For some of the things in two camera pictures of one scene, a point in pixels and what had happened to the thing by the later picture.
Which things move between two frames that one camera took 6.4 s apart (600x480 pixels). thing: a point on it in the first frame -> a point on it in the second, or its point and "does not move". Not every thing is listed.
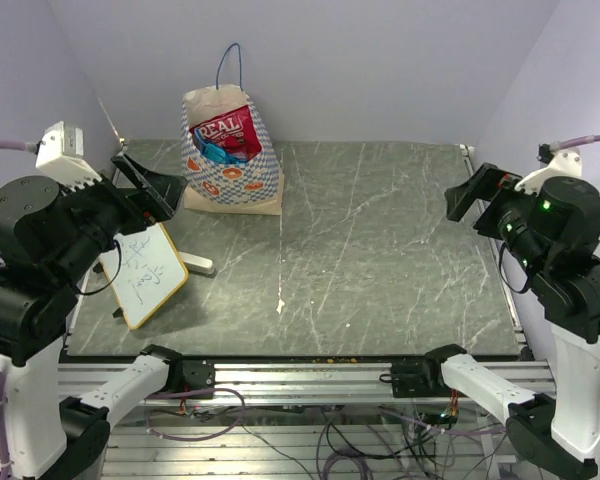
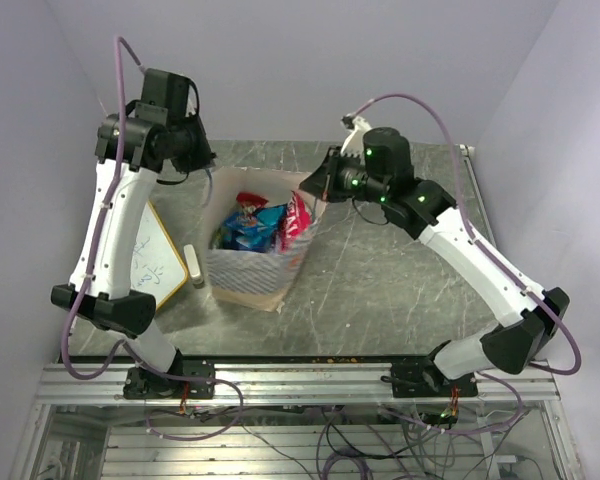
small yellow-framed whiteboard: [146, 270] does not move
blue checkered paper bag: [251, 186] -> [259, 225]
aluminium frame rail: [296, 383] does not move
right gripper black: [490, 182] -> [324, 181]
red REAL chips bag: [235, 128] -> [299, 217]
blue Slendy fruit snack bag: [217, 154] -> [253, 231]
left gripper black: [142, 205] -> [205, 157]
